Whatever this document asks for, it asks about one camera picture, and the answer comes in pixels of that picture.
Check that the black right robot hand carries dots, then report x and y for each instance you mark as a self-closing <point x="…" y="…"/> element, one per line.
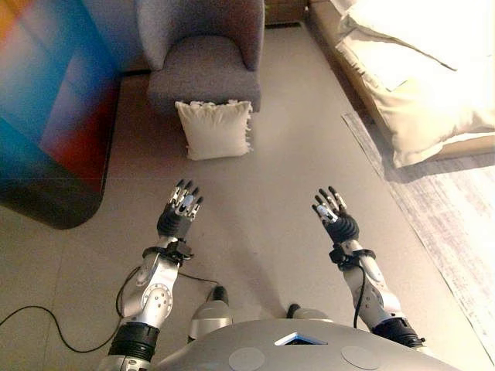
<point x="342" y="226"/>

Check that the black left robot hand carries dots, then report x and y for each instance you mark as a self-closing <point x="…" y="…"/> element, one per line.
<point x="176" y="222"/>

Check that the white fringed cushion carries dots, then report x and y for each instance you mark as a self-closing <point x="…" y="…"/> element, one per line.
<point x="216" y="131"/>

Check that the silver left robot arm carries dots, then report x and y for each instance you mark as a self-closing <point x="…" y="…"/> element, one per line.
<point x="154" y="297"/>

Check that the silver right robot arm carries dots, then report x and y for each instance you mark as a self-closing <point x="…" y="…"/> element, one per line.
<point x="377" y="297"/>

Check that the silver right robot leg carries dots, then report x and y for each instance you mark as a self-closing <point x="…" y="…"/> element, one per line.
<point x="309" y="312"/>

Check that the silver robot leg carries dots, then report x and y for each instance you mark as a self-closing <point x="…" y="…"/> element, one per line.
<point x="309" y="312"/>
<point x="210" y="313"/>

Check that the silver left robot leg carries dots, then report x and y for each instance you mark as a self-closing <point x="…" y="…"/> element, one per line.
<point x="210" y="313"/>

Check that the grey woven rug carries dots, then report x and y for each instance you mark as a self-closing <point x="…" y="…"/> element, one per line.
<point x="456" y="216"/>

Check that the silver robot torso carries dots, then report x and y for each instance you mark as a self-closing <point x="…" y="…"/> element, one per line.
<point x="309" y="351"/>

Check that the grey fabric armchair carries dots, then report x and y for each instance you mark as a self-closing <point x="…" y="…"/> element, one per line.
<point x="205" y="73"/>

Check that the wooden nightstand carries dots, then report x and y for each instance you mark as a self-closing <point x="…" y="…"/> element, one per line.
<point x="286" y="11"/>

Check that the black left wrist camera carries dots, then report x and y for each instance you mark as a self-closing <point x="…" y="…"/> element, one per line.
<point x="182" y="249"/>

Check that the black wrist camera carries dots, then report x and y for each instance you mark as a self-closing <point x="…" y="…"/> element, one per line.
<point x="338" y="256"/>
<point x="182" y="249"/>

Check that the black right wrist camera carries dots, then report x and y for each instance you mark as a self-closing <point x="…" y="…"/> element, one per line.
<point x="338" y="256"/>

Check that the beige bed frame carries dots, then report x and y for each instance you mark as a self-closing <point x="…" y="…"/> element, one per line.
<point x="326" y="50"/>

